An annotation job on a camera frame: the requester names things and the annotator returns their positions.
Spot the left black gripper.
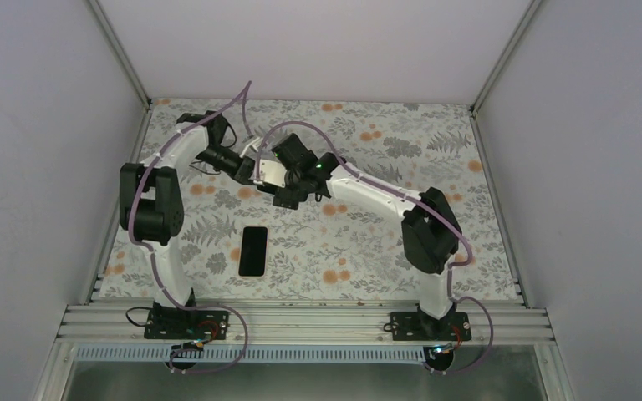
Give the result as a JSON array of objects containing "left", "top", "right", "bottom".
[{"left": 196, "top": 145, "right": 257, "bottom": 185}]

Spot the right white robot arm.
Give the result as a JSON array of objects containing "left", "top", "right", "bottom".
[{"left": 254, "top": 134, "right": 467, "bottom": 340}]

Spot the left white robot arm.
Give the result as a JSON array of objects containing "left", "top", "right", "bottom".
[{"left": 120, "top": 111, "right": 255, "bottom": 338}]

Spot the black phone in white case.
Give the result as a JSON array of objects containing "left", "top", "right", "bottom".
[{"left": 238, "top": 226, "right": 268, "bottom": 277}]

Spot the floral patterned table mat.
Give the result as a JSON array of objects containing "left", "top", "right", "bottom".
[{"left": 99, "top": 98, "right": 522, "bottom": 303}]

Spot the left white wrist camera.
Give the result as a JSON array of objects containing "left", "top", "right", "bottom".
[{"left": 239, "top": 136, "right": 262, "bottom": 160}]

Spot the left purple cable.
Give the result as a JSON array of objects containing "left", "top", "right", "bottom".
[{"left": 130, "top": 79, "right": 253, "bottom": 375}]

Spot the purple cable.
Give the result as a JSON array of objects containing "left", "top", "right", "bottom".
[
  {"left": 130, "top": 79, "right": 253, "bottom": 375},
  {"left": 254, "top": 120, "right": 474, "bottom": 302}
]

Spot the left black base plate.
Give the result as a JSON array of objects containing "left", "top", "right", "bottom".
[{"left": 144, "top": 309, "right": 229, "bottom": 341}]

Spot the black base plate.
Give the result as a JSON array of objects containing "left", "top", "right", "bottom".
[
  {"left": 144, "top": 309, "right": 229, "bottom": 341},
  {"left": 382, "top": 310, "right": 472, "bottom": 342}
]

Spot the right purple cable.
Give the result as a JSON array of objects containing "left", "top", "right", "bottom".
[{"left": 254, "top": 120, "right": 474, "bottom": 302}]

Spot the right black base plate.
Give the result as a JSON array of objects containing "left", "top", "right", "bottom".
[{"left": 382, "top": 310, "right": 472, "bottom": 342}]

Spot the white slotted cable duct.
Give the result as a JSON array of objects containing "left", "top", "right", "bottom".
[{"left": 74, "top": 346, "right": 438, "bottom": 364}]

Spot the aluminium mounting rail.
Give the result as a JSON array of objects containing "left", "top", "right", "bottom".
[{"left": 56, "top": 298, "right": 555, "bottom": 346}]

